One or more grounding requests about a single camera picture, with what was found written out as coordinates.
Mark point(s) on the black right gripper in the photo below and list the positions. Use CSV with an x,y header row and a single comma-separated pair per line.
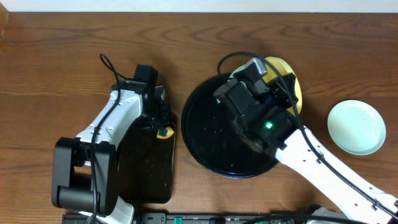
x,y
285,92

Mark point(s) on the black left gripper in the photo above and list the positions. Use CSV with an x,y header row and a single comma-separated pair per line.
x,y
161,118

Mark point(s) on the green and yellow sponge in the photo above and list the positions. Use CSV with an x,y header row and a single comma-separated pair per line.
x,y
165,133

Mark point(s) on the yellow plate with stain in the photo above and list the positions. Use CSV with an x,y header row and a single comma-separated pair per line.
x,y
288,76

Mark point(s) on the black rectangular tray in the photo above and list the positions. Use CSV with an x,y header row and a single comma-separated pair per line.
x,y
146,165

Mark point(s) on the light green plate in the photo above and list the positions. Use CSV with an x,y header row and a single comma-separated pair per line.
x,y
356,127

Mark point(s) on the green plate with stain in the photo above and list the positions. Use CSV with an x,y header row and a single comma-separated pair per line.
x,y
236,70

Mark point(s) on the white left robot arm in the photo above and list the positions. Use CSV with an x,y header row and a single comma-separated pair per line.
x,y
86,167

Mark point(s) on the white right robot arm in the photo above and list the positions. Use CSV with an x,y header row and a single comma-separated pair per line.
x,y
265,112

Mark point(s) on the black round tray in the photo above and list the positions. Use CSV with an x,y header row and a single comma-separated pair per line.
x,y
211,139

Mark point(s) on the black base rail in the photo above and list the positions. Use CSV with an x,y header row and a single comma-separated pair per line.
x,y
162,218

